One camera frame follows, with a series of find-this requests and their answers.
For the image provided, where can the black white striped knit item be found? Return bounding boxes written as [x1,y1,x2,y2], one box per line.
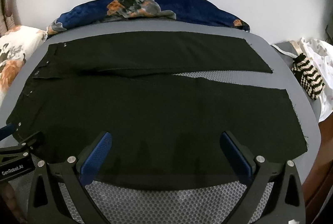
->
[291,53,325,100]

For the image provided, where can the grey mesh mattress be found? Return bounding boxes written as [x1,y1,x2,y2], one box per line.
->
[1,20,320,223]

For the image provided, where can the navy floral blanket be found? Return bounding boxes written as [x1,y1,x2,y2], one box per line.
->
[47,0,250,35]

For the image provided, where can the white dotted cloth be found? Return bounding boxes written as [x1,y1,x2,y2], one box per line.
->
[290,38,332,122]

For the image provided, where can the white floral pillow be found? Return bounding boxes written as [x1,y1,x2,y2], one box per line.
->
[0,25,47,100]

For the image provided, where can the beige curtain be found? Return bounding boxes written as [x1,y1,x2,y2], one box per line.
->
[0,0,20,37]

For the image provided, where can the black pants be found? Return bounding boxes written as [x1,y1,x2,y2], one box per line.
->
[7,31,307,190]

